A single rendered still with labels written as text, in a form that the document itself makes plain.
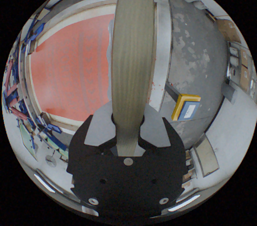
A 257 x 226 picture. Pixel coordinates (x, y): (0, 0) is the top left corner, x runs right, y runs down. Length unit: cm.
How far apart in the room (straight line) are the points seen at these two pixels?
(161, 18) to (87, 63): 25
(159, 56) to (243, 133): 326
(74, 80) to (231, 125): 347
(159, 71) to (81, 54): 23
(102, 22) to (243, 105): 327
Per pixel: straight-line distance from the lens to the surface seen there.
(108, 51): 25
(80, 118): 41
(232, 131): 335
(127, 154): 15
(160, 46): 23
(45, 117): 59
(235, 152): 351
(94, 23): 29
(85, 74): 29
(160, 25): 24
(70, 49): 31
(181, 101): 36
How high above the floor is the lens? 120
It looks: 61 degrees down
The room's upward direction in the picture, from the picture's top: 178 degrees clockwise
